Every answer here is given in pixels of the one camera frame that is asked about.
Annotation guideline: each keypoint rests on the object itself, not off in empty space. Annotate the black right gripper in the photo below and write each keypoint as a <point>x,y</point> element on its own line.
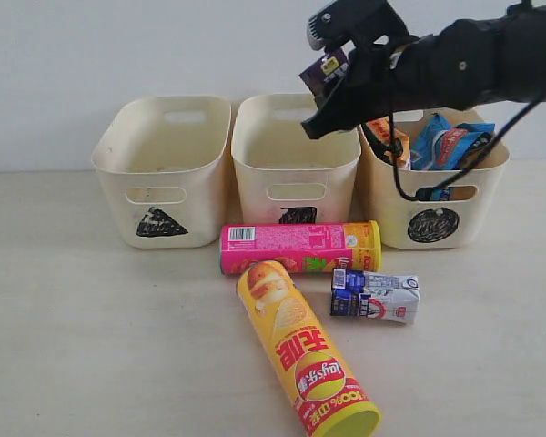
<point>376,31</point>

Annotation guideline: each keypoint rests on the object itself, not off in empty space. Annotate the purple juice carton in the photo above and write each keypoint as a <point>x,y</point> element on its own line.
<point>324,74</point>

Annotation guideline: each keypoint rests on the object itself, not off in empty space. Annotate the orange noodle packet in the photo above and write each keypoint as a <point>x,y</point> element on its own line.
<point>389,144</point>

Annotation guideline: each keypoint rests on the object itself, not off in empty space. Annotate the blue noodle packet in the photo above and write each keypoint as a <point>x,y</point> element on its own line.
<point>440,146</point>

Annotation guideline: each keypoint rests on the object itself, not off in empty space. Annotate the blue white milk carton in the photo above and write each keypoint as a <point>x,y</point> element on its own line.
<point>371,295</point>

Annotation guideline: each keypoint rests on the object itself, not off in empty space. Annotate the yellow chips can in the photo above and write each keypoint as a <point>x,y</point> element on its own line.
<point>318,382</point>

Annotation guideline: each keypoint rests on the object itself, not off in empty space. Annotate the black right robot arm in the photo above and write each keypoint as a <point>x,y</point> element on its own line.
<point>467,64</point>

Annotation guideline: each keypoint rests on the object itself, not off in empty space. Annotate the cream bin with square mark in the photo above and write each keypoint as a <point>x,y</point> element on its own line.
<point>284,177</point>

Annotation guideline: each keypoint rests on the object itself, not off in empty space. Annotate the cream bin with circle mark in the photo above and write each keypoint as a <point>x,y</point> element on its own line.
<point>429,209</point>

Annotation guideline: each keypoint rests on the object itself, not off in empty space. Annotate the pink chips can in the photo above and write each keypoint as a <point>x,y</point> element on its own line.
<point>302,248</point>

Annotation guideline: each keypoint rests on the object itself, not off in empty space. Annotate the cream bin with triangle mark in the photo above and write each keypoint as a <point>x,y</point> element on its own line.
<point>164,166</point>

